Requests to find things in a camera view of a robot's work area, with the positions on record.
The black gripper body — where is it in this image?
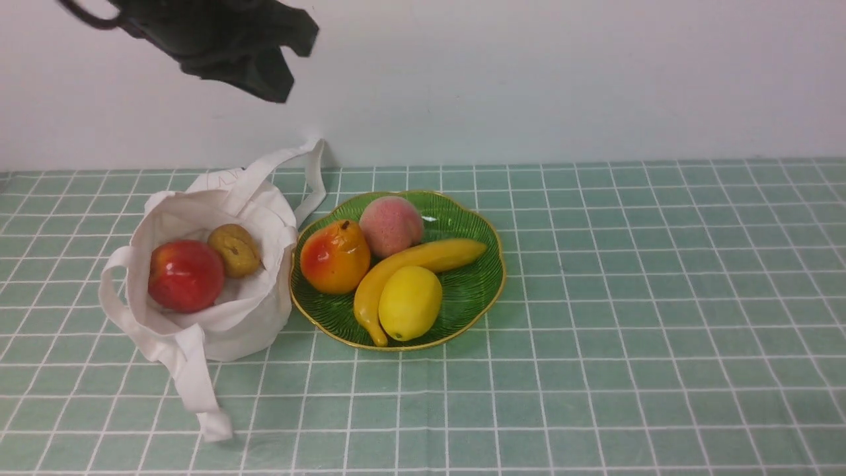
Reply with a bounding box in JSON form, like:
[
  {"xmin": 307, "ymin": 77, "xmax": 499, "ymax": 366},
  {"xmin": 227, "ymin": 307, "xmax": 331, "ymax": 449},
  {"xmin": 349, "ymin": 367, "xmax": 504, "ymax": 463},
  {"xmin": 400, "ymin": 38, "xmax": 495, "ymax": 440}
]
[{"xmin": 111, "ymin": 1, "xmax": 277, "ymax": 82}]

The pink peach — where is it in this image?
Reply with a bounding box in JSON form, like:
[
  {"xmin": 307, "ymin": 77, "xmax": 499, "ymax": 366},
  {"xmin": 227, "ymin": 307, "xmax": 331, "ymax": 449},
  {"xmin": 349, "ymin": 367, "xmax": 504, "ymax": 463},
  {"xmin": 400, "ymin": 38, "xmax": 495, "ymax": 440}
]
[{"xmin": 358, "ymin": 196, "xmax": 425, "ymax": 258}]

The yellow lemon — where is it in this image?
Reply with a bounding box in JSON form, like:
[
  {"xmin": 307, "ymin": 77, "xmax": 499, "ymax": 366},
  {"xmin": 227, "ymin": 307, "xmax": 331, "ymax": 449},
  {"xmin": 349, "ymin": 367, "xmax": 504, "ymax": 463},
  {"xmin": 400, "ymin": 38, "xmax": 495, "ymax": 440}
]
[{"xmin": 378, "ymin": 266, "xmax": 442, "ymax": 342}]

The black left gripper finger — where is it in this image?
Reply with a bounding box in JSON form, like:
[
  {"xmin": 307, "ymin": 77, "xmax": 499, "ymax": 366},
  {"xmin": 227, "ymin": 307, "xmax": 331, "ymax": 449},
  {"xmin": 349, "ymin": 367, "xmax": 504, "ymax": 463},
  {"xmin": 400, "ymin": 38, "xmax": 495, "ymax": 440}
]
[{"xmin": 221, "ymin": 48, "xmax": 294, "ymax": 104}]

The red apple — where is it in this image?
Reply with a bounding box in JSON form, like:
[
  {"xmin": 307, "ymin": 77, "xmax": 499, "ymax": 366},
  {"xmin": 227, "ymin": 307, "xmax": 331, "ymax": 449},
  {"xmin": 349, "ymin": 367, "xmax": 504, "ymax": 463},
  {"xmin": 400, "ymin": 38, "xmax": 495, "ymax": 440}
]
[{"xmin": 147, "ymin": 240, "xmax": 225, "ymax": 314}]

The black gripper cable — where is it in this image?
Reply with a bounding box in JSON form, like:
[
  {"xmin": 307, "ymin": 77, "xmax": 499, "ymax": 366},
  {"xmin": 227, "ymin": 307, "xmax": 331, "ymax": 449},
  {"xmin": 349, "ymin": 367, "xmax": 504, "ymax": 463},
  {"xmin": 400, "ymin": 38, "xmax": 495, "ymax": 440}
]
[{"xmin": 56, "ymin": 0, "xmax": 126, "ymax": 31}]

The yellow banana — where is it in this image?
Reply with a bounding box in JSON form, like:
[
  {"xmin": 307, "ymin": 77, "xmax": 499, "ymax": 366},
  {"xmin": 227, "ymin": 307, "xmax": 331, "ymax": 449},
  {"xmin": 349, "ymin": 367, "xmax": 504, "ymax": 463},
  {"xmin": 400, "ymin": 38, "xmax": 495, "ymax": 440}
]
[{"xmin": 353, "ymin": 238, "xmax": 487, "ymax": 348}]

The green checkered tablecloth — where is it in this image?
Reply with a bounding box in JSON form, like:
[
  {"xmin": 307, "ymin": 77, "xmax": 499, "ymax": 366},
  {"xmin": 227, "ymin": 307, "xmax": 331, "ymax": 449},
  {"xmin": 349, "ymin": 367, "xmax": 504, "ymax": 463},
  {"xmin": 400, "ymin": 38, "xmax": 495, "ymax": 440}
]
[{"xmin": 1, "ymin": 161, "xmax": 845, "ymax": 475}]

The orange red pear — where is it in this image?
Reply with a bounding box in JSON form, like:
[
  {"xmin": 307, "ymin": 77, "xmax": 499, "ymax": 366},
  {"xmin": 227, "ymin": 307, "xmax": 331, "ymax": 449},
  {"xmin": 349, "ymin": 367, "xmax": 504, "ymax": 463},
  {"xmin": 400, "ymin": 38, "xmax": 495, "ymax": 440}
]
[{"xmin": 299, "ymin": 219, "xmax": 371, "ymax": 295}]

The green leaf-shaped glass plate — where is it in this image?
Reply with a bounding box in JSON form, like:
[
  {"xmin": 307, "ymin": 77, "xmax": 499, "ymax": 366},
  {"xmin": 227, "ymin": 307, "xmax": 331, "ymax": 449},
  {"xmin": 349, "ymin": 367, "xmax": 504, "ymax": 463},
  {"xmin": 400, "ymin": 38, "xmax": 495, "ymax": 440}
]
[{"xmin": 288, "ymin": 190, "xmax": 507, "ymax": 352}]

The white canvas tote bag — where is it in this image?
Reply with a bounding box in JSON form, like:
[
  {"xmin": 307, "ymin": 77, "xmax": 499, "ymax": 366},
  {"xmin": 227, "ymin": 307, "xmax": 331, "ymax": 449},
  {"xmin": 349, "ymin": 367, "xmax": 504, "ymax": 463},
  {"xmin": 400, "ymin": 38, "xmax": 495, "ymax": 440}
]
[{"xmin": 98, "ymin": 139, "xmax": 327, "ymax": 442}]

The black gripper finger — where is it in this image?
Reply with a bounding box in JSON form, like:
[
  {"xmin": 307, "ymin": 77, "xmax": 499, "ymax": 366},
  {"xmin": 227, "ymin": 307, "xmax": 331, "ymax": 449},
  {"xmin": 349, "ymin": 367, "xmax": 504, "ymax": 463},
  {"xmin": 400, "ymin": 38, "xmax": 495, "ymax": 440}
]
[{"xmin": 267, "ymin": 1, "xmax": 319, "ymax": 58}]

